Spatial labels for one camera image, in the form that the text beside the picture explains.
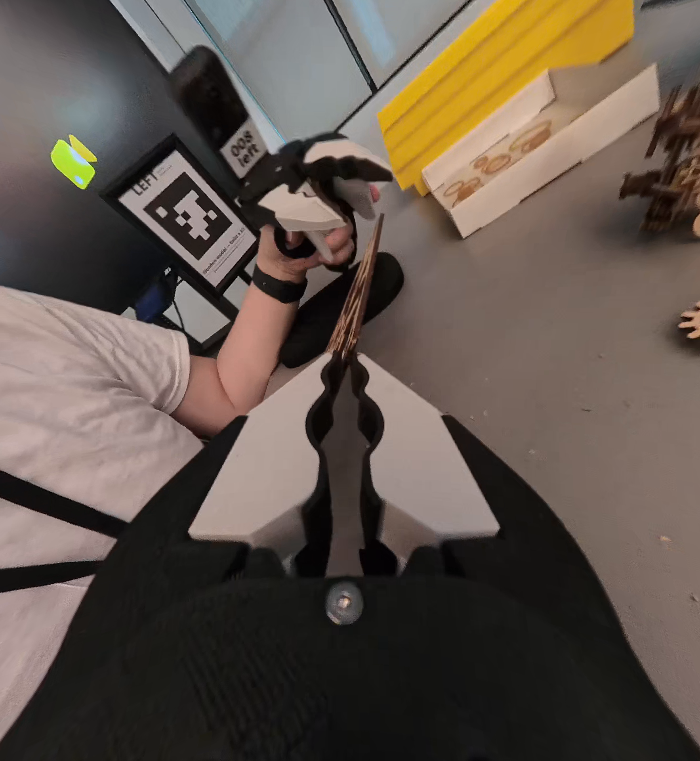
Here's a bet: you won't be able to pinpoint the white cardboard tray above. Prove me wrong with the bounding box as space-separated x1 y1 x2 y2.
421 62 662 239

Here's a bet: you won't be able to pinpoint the person's white t-shirt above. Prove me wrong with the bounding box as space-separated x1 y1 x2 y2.
0 282 205 761

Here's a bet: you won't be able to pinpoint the person's left forearm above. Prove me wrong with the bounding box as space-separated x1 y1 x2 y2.
174 279 309 438

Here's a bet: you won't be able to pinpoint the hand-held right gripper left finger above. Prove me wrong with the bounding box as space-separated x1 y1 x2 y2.
189 352 351 576

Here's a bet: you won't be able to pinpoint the bunch of tan rubber bands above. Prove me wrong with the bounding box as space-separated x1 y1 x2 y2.
442 119 555 206

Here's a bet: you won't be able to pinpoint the person's left hand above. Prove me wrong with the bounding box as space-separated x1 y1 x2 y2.
255 221 358 283

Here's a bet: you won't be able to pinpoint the black mesh wrist pad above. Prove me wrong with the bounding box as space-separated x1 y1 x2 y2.
278 252 405 369

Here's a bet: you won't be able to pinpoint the black framed marker sign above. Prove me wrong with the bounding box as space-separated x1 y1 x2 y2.
100 134 263 356

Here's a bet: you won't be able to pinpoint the black shoulder strap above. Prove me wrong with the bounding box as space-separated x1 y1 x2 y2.
0 457 130 599

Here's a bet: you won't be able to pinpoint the yellow-green sticker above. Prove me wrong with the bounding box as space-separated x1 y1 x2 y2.
51 136 98 190

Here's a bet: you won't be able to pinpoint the black wristband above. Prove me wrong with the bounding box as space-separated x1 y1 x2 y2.
252 263 308 304

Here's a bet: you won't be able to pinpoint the laser-cut wooden parts sheet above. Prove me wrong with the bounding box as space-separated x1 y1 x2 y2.
324 213 386 372

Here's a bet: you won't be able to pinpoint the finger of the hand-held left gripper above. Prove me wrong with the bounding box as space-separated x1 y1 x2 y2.
293 134 395 183
257 178 383 231

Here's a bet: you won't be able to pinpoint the yellow stacked storage bins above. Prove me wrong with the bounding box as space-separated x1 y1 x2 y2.
376 0 636 197

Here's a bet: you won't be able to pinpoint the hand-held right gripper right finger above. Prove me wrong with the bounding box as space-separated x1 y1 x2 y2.
353 352 500 576

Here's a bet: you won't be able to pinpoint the partly built wooden model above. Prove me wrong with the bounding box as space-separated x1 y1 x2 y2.
619 50 700 240

